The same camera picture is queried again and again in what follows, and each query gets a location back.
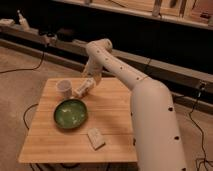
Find green ceramic bowl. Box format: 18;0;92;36
53;99;88;129

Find white rectangular block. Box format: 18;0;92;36
87;128;105;150

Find white plastic cup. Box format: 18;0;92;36
56;80;72;99

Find black cable on right floor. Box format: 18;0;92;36
188;89;213;171

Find black cable under table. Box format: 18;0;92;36
22;103;40;131

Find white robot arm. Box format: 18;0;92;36
84;39;187;171

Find white spray bottle background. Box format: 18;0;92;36
17;11;30;31

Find black cable on left floor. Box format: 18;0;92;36
0;46;47;76

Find black round device background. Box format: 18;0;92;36
57;28;75;42

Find wooden table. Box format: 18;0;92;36
18;78;137;163

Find black cable on floor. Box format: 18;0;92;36
0;46;47;76
188;89;213;171

